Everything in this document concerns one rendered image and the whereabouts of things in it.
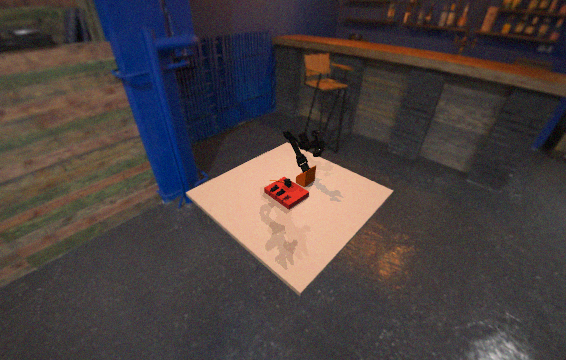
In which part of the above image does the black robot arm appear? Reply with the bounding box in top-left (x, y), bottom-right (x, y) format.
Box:
top-left (283, 128), bottom-right (325, 172)

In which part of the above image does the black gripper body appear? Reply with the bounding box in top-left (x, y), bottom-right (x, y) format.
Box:
top-left (307, 130), bottom-right (321, 157)

